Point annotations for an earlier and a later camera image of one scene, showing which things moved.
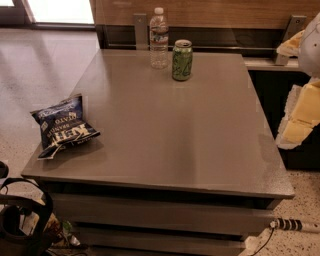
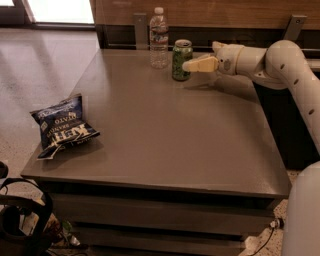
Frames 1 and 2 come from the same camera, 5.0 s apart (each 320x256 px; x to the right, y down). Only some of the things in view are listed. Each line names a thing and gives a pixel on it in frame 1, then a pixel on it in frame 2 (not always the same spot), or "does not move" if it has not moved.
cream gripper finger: [302, 114] → [204, 64]
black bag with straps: [24, 222] does not move
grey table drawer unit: [126, 220] does not move
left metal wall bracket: [141, 31] does not move
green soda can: [182, 60] does not move
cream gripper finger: [291, 46] → [218, 47]
